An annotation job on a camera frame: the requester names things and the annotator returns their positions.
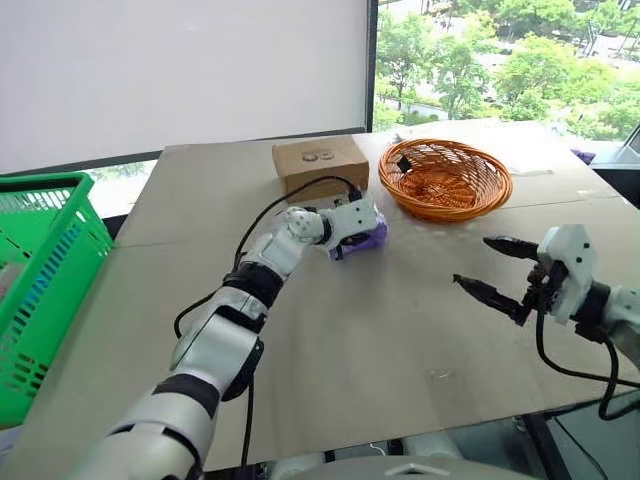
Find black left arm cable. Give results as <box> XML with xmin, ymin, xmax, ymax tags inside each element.
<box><xmin>172</xmin><ymin>175</ymin><xmax>364</xmax><ymax>472</ymax></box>

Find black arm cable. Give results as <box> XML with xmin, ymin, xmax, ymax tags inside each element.
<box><xmin>534</xmin><ymin>299</ymin><xmax>640</xmax><ymax>422</ymax></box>
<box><xmin>172</xmin><ymin>175</ymin><xmax>364</xmax><ymax>472</ymax></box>

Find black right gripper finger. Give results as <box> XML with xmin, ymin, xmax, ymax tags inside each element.
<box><xmin>451</xmin><ymin>273</ymin><xmax>532</xmax><ymax>328</ymax></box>
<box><xmin>482</xmin><ymin>235</ymin><xmax>542</xmax><ymax>261</ymax></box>

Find brown cardboard box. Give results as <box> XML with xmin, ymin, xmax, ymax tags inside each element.
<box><xmin>271</xmin><ymin>138</ymin><xmax>372</xmax><ymax>204</ymax></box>

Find orange wicker basket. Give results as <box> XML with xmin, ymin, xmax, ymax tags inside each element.
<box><xmin>377</xmin><ymin>138</ymin><xmax>515</xmax><ymax>223</ymax></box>

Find black window mullion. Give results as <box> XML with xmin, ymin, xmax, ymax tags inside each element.
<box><xmin>363</xmin><ymin>0</ymin><xmax>380</xmax><ymax>135</ymax></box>

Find green plastic basket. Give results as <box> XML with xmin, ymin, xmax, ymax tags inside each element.
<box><xmin>0</xmin><ymin>171</ymin><xmax>117</xmax><ymax>430</ymax></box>

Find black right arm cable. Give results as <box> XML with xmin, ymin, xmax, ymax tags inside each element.
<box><xmin>534</xmin><ymin>299</ymin><xmax>640</xmax><ymax>422</ymax></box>

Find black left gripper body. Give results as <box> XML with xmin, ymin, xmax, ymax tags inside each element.
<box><xmin>335</xmin><ymin>231</ymin><xmax>371</xmax><ymax>251</ymax></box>

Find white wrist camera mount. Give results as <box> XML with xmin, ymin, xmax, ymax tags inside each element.
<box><xmin>327</xmin><ymin>198</ymin><xmax>377</xmax><ymax>247</ymax></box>
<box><xmin>536</xmin><ymin>223</ymin><xmax>599</xmax><ymax>326</ymax></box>

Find purple soft pack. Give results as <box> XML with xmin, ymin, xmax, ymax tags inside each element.
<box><xmin>331</xmin><ymin>211</ymin><xmax>391</xmax><ymax>263</ymax></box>

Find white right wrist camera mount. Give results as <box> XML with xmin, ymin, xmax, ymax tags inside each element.
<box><xmin>536</xmin><ymin>223</ymin><xmax>599</xmax><ymax>326</ymax></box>

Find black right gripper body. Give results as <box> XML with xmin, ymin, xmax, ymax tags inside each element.
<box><xmin>521</xmin><ymin>258</ymin><xmax>569</xmax><ymax>316</ymax></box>

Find grey robot body shell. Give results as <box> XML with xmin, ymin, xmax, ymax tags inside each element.
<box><xmin>263</xmin><ymin>430</ymin><xmax>524</xmax><ymax>480</ymax></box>

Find brown cardboard sheet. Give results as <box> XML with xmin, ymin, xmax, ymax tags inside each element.
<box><xmin>4</xmin><ymin>193</ymin><xmax>640</xmax><ymax>474</ymax></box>
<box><xmin>113</xmin><ymin>118</ymin><xmax>629</xmax><ymax>248</ymax></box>

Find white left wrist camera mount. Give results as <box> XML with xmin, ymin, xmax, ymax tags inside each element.
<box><xmin>327</xmin><ymin>198</ymin><xmax>377</xmax><ymax>247</ymax></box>

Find green trees outside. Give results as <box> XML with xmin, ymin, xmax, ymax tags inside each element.
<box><xmin>375</xmin><ymin>0</ymin><xmax>640</xmax><ymax>144</ymax></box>

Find black table leg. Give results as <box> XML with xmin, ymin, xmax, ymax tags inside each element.
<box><xmin>514</xmin><ymin>412</ymin><xmax>574</xmax><ymax>480</ymax></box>

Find white roller blind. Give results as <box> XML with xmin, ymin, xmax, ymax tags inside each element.
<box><xmin>0</xmin><ymin>0</ymin><xmax>367</xmax><ymax>174</ymax></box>

